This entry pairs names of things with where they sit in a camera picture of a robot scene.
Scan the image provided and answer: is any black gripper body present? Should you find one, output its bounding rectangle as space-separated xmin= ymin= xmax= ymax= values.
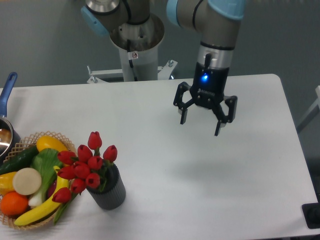
xmin=189 ymin=53 xmax=229 ymax=110

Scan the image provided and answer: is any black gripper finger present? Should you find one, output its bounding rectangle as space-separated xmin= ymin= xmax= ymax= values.
xmin=173 ymin=81 xmax=194 ymax=125
xmin=214 ymin=95 xmax=238 ymax=137

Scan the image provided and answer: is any red tulip bouquet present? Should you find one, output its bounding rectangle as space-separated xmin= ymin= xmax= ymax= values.
xmin=52 ymin=131 xmax=118 ymax=223

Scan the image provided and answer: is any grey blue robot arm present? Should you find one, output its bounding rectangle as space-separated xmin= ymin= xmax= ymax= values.
xmin=81 ymin=0 xmax=246 ymax=130

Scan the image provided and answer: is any grey ribbed vase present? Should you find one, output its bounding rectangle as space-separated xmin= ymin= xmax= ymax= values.
xmin=86 ymin=164 xmax=126 ymax=210

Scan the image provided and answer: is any black device at edge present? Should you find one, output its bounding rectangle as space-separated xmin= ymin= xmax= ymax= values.
xmin=301 ymin=202 xmax=320 ymax=229

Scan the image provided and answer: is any yellow squash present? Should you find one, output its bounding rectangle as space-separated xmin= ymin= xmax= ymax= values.
xmin=36 ymin=135 xmax=69 ymax=167

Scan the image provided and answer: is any green bok choy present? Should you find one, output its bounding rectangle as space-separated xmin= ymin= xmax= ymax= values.
xmin=28 ymin=148 xmax=63 ymax=209

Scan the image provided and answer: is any dark red fruit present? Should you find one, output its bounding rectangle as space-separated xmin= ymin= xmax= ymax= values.
xmin=46 ymin=180 xmax=57 ymax=199

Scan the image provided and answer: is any woven wicker basket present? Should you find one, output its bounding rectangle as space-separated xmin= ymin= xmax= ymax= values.
xmin=0 ymin=131 xmax=77 ymax=231

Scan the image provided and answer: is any yellow banana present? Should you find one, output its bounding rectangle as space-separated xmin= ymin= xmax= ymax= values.
xmin=14 ymin=176 xmax=69 ymax=227

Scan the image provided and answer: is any green cucumber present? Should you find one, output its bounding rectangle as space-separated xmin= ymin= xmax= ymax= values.
xmin=0 ymin=145 xmax=39 ymax=175

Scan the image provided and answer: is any beige round disc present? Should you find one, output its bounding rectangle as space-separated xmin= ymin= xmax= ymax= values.
xmin=12 ymin=167 xmax=42 ymax=196

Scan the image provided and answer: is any yellow bell pepper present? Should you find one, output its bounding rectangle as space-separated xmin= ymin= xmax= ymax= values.
xmin=0 ymin=171 xmax=17 ymax=196

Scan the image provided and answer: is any orange fruit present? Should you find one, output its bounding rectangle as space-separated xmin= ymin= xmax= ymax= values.
xmin=0 ymin=191 xmax=29 ymax=216

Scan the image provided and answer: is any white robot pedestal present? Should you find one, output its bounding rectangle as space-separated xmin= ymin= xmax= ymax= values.
xmin=87 ymin=13 xmax=178 ymax=84

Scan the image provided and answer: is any white frame at right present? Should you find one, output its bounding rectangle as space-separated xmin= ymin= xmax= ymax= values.
xmin=296 ymin=85 xmax=320 ymax=134

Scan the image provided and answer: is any blue handled saucepan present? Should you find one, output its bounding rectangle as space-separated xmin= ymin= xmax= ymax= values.
xmin=0 ymin=72 xmax=21 ymax=163

